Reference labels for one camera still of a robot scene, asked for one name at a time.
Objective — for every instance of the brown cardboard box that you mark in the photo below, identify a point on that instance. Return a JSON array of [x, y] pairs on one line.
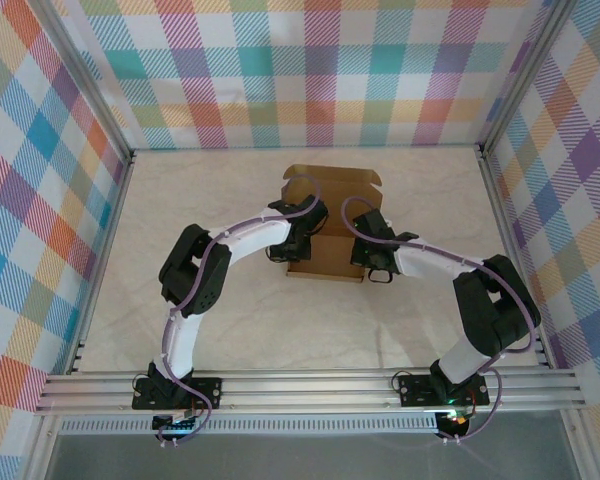
[[332, 255]]

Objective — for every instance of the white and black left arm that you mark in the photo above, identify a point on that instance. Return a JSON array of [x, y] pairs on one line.
[[180, 345]]

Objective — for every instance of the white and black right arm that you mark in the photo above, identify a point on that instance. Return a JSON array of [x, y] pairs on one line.
[[460, 360]]

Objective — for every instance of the plaid backdrop cloth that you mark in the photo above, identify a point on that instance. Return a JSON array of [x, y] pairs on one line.
[[305, 75], [580, 200], [20, 200]]

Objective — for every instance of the aluminium side rail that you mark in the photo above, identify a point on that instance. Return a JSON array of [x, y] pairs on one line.
[[499, 210], [116, 210]]

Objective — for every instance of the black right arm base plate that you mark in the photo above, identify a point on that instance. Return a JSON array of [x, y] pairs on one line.
[[415, 390]]

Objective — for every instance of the aluminium mounting rail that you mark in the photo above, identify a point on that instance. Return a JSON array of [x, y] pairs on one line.
[[305, 390]]

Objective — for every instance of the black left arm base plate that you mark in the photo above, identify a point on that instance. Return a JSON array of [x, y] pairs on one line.
[[211, 387]]

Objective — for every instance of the aluminium frame post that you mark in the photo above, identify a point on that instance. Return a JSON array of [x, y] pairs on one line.
[[525, 75], [87, 82]]

